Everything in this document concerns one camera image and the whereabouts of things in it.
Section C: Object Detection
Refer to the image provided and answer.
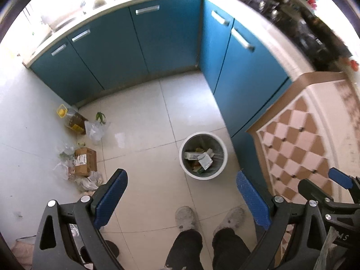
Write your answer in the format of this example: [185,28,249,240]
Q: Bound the oil bottle with yellow cap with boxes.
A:
[57,104,88,135]

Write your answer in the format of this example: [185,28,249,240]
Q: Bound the person's right shoe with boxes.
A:
[216,207,246,232]

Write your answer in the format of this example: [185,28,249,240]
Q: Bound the small green white box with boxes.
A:
[197,152,214,171]

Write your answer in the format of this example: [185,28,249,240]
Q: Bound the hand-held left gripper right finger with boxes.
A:
[236,169,327,270]

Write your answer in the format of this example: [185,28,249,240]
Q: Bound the blue kitchen cabinet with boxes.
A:
[29,0,292,139]

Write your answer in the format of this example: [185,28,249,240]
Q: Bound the person's left shoe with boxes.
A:
[175,207,198,232]

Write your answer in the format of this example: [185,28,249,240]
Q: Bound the checkered tablecloth table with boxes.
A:
[246,72,360,263]

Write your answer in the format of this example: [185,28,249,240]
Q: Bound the black gas stove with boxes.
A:
[247,0,353,71]

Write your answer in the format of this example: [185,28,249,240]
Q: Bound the brown cardboard box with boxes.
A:
[73,148,98,177]

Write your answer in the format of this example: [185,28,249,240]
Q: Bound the steel kitchen sink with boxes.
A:
[39,6,85,32]

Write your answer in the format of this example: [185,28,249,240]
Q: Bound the person's black pants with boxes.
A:
[164,228,252,270]

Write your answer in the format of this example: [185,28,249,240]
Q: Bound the clear bag with green vegetable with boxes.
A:
[84,112,111,146]

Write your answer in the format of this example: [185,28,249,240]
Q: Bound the round trash bin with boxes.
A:
[179,132,228,181]

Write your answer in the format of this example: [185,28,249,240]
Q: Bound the person's shoe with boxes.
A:
[175,207,198,232]
[216,207,246,232]

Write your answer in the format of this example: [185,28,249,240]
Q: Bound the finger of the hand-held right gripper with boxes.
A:
[328,167,360,203]
[297,178,353,206]

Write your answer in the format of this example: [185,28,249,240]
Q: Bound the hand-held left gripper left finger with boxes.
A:
[32,168,129,270]

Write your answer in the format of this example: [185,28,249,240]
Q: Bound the long white box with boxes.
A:
[184,151,206,160]

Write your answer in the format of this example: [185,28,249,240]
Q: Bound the crumpled clear plastic bag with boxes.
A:
[75,171,104,193]
[53,143,76,181]

